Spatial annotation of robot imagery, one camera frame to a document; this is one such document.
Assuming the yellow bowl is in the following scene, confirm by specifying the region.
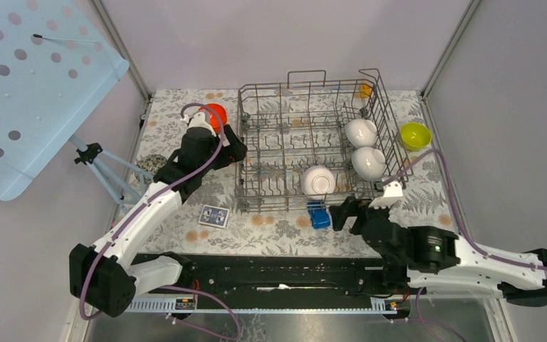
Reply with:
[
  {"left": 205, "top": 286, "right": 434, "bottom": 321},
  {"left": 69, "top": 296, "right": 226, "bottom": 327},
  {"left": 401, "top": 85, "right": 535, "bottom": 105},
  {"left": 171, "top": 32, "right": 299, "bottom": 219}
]
[{"left": 399, "top": 122, "right": 432, "bottom": 151}]

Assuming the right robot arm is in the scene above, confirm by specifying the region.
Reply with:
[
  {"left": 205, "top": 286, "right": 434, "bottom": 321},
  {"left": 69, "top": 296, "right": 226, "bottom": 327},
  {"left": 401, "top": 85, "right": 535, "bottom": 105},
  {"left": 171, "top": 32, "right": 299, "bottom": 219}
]
[{"left": 329, "top": 196, "right": 547, "bottom": 307}]

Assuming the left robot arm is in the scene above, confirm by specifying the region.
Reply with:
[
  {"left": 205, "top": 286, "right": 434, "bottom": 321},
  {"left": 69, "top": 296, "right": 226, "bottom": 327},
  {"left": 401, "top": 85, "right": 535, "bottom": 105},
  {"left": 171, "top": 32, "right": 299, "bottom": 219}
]
[{"left": 69, "top": 124, "right": 247, "bottom": 321}]

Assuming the yellow clip on rack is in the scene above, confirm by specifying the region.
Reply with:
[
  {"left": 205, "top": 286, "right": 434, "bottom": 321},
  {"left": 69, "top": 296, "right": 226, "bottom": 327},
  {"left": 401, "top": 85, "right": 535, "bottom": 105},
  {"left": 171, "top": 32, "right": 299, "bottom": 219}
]
[{"left": 358, "top": 84, "right": 373, "bottom": 98}]

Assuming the blue toy car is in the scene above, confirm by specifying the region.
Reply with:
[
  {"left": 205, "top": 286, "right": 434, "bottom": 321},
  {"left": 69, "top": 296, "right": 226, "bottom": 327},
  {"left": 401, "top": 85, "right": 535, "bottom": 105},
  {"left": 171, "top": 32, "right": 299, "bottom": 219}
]
[{"left": 307, "top": 200, "right": 331, "bottom": 229}]

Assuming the white bowl upside down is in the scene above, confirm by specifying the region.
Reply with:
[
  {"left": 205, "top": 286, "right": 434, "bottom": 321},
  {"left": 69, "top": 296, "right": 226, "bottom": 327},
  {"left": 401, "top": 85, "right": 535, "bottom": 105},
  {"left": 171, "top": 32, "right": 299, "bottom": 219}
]
[{"left": 300, "top": 165, "right": 336, "bottom": 200}]

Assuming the white bowl front right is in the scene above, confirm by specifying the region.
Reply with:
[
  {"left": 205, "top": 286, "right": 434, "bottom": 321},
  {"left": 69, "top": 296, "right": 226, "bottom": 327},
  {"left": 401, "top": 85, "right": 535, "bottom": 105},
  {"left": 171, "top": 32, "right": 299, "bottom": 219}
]
[{"left": 351, "top": 147, "right": 386, "bottom": 182}]

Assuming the speckled stone coaster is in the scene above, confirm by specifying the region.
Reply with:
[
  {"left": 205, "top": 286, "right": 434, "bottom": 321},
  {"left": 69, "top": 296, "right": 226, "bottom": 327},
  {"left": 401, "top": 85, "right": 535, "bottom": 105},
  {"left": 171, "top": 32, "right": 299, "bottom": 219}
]
[{"left": 136, "top": 154, "right": 167, "bottom": 174}]

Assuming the blue playing card box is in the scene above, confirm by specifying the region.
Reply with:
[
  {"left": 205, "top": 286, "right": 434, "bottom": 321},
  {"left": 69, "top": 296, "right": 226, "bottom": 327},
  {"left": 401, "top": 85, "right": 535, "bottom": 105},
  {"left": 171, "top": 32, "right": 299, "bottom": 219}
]
[{"left": 198, "top": 205, "right": 229, "bottom": 229}]

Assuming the floral tablecloth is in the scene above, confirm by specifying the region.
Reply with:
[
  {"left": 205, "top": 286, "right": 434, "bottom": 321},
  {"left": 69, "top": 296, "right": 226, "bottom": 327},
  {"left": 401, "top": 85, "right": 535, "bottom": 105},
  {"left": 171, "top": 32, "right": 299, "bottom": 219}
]
[{"left": 136, "top": 89, "right": 457, "bottom": 257}]

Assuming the white bowl back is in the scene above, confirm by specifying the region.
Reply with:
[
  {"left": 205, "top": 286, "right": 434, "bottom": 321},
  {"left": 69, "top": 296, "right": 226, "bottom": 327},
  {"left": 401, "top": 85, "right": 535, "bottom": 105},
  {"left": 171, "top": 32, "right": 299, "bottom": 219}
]
[{"left": 344, "top": 119, "right": 377, "bottom": 148}]

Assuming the light blue tripod stand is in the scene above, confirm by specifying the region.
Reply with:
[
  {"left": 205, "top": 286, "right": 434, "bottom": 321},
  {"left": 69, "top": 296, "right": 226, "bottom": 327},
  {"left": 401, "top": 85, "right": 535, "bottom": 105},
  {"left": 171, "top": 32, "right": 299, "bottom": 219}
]
[{"left": 68, "top": 135, "right": 153, "bottom": 214}]

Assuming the light blue perforated board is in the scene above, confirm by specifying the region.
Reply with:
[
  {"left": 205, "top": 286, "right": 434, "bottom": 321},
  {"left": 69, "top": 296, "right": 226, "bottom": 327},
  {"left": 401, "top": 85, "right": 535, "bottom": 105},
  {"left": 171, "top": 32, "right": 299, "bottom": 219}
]
[{"left": 0, "top": 1, "right": 129, "bottom": 201}]

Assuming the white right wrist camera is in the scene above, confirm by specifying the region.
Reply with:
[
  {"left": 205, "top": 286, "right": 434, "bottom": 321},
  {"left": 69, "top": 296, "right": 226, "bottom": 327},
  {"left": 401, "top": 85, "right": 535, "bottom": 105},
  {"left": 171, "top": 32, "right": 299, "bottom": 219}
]
[{"left": 368, "top": 181, "right": 404, "bottom": 209}]

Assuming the grey wire dish rack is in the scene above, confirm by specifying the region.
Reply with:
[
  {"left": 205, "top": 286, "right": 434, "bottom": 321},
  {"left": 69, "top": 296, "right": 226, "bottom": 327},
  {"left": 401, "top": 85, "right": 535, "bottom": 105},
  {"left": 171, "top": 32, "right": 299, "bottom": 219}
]
[{"left": 235, "top": 68, "right": 408, "bottom": 212}]

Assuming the left aluminium frame post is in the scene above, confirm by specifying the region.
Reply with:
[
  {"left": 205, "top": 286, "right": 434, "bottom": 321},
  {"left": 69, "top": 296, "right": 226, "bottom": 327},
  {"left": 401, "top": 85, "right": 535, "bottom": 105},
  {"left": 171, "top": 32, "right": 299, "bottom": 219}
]
[{"left": 88, "top": 0, "right": 152, "bottom": 103}]

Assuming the aluminium frame post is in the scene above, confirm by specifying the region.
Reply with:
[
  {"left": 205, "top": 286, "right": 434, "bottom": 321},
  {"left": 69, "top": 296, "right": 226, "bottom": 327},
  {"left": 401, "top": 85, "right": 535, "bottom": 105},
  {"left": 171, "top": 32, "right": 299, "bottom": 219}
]
[
  {"left": 420, "top": 0, "right": 483, "bottom": 102},
  {"left": 88, "top": 0, "right": 152, "bottom": 103}
]

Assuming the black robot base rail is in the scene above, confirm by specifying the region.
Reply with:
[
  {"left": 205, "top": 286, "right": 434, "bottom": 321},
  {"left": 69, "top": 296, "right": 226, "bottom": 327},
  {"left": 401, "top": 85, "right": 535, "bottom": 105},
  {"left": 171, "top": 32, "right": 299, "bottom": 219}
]
[{"left": 151, "top": 253, "right": 417, "bottom": 312}]

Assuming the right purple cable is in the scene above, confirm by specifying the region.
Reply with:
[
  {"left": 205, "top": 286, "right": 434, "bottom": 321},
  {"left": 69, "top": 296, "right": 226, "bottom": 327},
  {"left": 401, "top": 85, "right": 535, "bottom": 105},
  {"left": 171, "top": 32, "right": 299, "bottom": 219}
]
[{"left": 382, "top": 148, "right": 547, "bottom": 281}]

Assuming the purple cable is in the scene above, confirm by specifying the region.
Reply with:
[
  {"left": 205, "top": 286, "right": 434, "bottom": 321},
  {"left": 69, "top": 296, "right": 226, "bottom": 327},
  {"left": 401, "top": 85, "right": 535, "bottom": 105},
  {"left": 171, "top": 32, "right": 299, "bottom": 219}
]
[
  {"left": 382, "top": 148, "right": 547, "bottom": 281},
  {"left": 78, "top": 103, "right": 242, "bottom": 341}
]

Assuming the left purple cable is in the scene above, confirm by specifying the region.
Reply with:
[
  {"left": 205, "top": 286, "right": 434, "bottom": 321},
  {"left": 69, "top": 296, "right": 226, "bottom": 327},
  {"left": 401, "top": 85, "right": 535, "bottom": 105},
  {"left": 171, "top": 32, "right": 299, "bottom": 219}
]
[{"left": 78, "top": 103, "right": 242, "bottom": 341}]

